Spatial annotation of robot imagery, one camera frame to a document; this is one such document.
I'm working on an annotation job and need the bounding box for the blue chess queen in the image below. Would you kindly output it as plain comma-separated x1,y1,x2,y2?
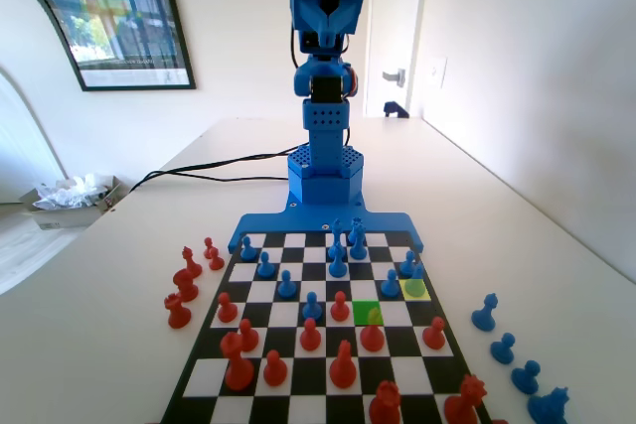
347,233,370,262

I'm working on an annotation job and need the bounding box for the red chess bishop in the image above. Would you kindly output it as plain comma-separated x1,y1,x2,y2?
181,245,204,279
328,339,359,390

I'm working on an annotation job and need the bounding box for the red chess queen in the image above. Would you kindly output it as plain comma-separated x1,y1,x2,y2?
219,332,256,392

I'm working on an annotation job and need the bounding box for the white door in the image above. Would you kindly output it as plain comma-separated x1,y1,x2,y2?
365,0,423,118

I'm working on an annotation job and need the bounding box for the black framed poster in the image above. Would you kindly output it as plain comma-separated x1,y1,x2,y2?
0,0,197,93

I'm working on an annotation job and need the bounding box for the white curved chair back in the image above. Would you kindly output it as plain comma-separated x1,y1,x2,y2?
0,0,83,207

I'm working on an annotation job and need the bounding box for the crumpled clear plastic wrap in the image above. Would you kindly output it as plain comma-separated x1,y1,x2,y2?
33,172,111,212

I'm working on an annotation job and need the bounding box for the cardboard box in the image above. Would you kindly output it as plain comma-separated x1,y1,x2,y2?
18,175,126,231

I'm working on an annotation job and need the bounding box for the black and white chessboard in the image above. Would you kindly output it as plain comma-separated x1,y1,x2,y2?
158,230,494,424

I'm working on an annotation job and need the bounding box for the black camera cable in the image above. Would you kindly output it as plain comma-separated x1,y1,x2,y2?
289,21,303,71

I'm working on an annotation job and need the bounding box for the white light switch plate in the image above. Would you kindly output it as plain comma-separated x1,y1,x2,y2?
428,57,449,90

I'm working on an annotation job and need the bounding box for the black power cable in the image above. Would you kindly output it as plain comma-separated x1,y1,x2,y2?
143,170,292,183
129,144,310,190

